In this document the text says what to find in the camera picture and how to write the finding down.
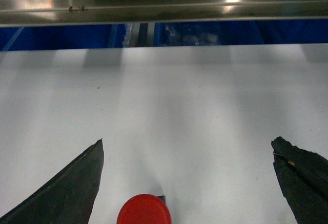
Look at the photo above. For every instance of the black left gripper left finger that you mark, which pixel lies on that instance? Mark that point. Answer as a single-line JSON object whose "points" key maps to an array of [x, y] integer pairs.
{"points": [[68, 197]]}

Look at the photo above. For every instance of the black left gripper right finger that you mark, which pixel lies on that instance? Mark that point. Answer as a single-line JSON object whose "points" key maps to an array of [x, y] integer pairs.
{"points": [[302, 177]]}

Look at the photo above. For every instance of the red push button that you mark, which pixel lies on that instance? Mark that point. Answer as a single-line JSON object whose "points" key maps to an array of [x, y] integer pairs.
{"points": [[145, 208]]}

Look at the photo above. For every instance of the blue bin under shelf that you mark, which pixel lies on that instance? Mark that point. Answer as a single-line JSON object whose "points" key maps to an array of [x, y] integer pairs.
{"points": [[298, 31]]}

